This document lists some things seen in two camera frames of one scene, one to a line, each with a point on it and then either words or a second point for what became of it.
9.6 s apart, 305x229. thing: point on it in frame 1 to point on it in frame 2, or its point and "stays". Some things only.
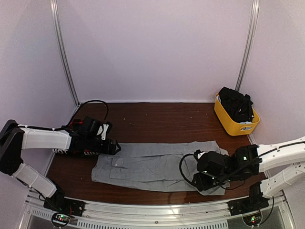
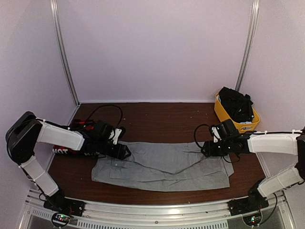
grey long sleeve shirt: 166,166 stays
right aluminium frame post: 255,11 stays
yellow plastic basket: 233,127 stays
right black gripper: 202,183 to 209,150
